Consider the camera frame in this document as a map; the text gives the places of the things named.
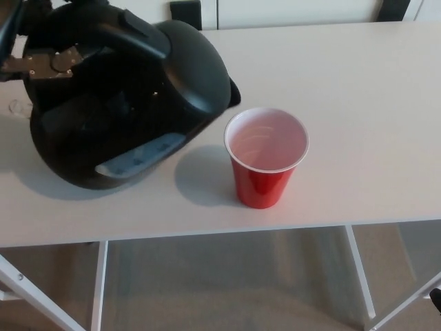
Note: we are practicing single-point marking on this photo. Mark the red plastic cup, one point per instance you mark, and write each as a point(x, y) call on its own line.
point(263, 182)

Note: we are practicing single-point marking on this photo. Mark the black electric kettle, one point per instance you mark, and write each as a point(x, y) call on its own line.
point(120, 138)

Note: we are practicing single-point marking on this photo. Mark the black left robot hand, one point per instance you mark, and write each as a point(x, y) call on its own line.
point(44, 63)

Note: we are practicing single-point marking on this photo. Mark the white table leg frame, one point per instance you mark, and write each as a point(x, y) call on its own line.
point(360, 272)
point(100, 282)

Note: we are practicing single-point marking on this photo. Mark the black chair back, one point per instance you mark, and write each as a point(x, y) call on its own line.
point(392, 8)
point(187, 13)

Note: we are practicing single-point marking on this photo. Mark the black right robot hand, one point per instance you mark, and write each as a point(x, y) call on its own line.
point(437, 300)

